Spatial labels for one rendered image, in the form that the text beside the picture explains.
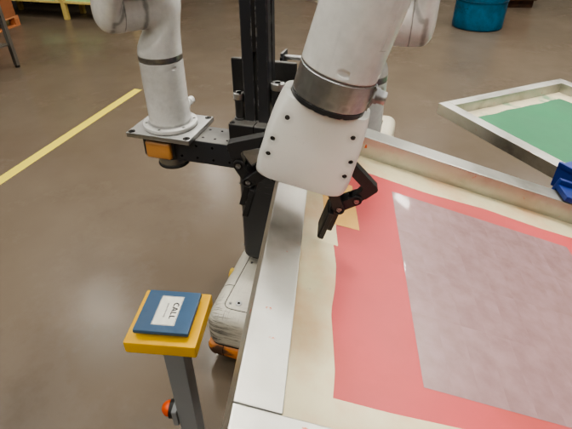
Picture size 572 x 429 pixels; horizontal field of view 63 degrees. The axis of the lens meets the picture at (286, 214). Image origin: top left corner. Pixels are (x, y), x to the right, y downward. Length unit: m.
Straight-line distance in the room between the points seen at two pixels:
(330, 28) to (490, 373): 0.37
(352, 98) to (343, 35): 0.06
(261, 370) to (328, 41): 0.27
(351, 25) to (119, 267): 2.23
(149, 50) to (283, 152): 0.62
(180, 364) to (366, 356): 0.56
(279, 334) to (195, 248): 2.16
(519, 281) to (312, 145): 0.37
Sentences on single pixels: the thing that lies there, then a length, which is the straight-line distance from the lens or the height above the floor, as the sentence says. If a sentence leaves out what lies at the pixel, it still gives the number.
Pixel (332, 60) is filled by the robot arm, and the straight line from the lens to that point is 0.42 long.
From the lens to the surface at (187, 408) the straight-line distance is 1.10.
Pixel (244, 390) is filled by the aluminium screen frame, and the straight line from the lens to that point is 0.36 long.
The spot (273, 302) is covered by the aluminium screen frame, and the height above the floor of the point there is 1.30.
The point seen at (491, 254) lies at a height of 1.18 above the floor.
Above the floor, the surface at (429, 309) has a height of 1.21.
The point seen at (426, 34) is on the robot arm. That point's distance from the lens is 0.89.
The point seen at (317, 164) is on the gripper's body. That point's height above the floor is 1.37.
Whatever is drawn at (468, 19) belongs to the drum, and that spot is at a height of 0.15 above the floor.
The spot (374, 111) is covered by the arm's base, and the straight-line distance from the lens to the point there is 0.94.
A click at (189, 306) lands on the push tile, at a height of 0.97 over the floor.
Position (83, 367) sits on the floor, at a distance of 2.15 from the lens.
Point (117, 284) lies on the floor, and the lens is 2.44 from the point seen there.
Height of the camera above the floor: 1.60
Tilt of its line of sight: 36 degrees down
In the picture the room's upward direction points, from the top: straight up
